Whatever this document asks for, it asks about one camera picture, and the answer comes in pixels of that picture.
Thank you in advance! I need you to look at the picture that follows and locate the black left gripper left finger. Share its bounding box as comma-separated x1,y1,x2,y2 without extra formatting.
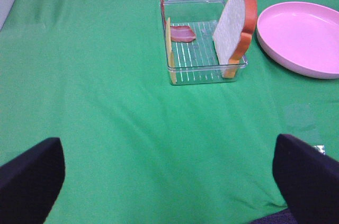
1,138,65,223

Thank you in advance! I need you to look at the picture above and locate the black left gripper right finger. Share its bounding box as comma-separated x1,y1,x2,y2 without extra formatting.
272,134,338,223

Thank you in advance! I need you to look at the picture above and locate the wavy bacon strip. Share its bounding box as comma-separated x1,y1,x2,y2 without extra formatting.
160,0,196,43

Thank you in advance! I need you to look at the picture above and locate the green tablecloth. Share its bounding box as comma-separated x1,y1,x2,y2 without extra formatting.
1,0,338,223

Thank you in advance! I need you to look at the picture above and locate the pink round plate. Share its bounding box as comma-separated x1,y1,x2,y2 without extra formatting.
257,2,338,79

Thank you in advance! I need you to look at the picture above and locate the bread slice in left container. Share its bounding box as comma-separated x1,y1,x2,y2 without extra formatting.
212,0,257,78

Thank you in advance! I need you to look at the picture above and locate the clear left plastic container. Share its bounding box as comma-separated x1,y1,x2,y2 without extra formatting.
162,0,248,85

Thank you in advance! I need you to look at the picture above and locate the yellow cheese slice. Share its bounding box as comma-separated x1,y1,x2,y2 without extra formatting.
165,17,177,85

